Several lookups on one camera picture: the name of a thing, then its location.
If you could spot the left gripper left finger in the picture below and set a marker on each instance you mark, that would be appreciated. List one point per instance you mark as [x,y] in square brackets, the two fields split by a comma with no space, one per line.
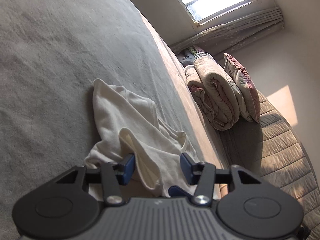
[114,175]

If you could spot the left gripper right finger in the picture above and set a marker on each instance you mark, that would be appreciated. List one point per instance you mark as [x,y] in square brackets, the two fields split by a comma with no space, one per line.
[203,176]

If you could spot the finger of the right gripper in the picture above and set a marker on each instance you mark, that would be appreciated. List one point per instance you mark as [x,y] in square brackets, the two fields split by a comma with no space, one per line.
[176,191]

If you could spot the white Winnie the Pooh sweatshirt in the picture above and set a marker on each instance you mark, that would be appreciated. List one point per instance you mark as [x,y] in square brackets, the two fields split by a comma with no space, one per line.
[128,123]

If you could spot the grey quilted headboard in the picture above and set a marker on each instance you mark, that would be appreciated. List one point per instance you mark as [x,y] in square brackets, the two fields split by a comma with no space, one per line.
[270,149]

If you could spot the folded beige pink comforter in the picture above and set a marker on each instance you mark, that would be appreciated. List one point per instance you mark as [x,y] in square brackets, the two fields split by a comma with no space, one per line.
[214,91]

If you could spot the pink grey pillow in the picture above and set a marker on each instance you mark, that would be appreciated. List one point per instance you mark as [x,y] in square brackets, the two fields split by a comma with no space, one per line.
[242,79]

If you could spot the beige patterned curtain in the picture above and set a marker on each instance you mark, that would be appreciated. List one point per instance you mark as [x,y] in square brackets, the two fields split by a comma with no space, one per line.
[234,35]

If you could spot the grey bed sheet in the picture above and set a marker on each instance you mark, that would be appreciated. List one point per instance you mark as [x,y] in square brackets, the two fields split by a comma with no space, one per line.
[51,52]

